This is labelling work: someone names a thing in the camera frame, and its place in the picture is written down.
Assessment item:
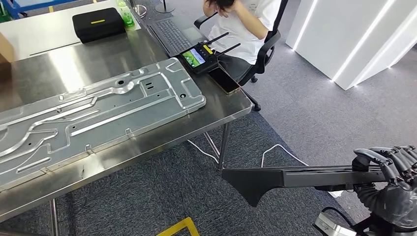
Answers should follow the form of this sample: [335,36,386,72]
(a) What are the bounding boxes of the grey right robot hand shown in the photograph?
[352,146,417,229]

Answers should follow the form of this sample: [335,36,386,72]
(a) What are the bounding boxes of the black plastic part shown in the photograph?
[222,164,391,208]

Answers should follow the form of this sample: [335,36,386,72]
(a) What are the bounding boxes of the blue metal shelf rack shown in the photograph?
[0,0,81,20]

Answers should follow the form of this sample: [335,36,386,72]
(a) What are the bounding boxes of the white lit display counter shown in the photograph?
[285,0,417,91]

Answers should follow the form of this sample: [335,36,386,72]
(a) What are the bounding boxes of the black office chair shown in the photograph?
[194,0,290,113]

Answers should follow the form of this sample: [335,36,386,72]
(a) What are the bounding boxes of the black smartphone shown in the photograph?
[207,66,241,95]

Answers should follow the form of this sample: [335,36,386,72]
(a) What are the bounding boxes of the person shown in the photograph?
[202,0,282,84]

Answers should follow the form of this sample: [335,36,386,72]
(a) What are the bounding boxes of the black remote with antennas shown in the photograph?
[179,31,242,75]

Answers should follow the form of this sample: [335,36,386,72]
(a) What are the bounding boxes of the black laptop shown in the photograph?
[147,18,209,59]

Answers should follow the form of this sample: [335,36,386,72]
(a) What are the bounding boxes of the stamped metal panel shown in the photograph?
[0,58,207,189]

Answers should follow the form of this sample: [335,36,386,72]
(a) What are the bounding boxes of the green plastic bottle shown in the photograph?
[117,0,136,31]

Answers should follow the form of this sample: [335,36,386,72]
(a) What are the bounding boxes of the black case yellow label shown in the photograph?
[72,7,126,44]

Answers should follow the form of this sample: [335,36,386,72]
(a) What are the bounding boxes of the white table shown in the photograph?
[0,0,141,62]

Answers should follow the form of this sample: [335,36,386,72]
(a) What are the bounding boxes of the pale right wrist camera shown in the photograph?
[313,211,358,236]

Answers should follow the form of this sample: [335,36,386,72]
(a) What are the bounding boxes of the white power cable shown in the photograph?
[187,139,344,199]

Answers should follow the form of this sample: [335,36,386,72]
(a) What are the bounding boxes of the dark stanchion post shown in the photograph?
[154,0,176,14]

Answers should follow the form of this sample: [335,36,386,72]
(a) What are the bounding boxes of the chrome stanchion post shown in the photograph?
[129,0,148,19]

